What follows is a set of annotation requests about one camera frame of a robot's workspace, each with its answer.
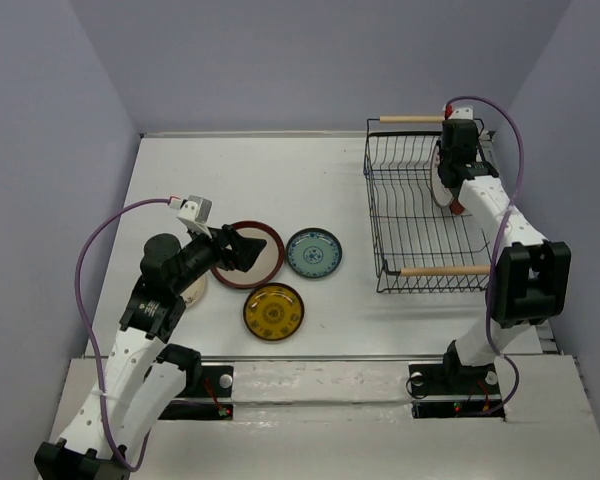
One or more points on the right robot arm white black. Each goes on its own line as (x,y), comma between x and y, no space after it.
(528,276)

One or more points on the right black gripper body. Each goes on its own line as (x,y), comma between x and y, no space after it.
(443,163)

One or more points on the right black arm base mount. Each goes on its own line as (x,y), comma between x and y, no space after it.
(439,393)

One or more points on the dark red rimmed beige plate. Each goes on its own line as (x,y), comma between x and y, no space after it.
(269,261)

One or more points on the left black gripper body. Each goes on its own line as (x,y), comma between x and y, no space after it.
(219,255)

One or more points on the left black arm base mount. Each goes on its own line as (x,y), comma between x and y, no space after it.
(207,399)

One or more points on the cream translucent plate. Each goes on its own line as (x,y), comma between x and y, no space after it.
(194,292)

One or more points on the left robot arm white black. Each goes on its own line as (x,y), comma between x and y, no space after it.
(144,371)

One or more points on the black wire dish rack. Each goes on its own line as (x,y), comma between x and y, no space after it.
(409,229)

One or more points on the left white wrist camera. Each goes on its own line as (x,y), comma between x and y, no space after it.
(193,213)

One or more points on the yellow black patterned plate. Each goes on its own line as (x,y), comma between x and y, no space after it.
(273,312)

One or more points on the blue white floral small plate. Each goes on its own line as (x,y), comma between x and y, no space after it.
(313,253)

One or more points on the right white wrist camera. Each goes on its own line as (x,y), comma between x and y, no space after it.
(458,111)

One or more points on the white plate orange sunburst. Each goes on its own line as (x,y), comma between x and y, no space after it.
(442,196)

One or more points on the red teal floral plate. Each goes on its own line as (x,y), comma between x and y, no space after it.
(456,208)

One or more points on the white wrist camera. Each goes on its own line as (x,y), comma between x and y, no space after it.
(193,213)
(458,111)

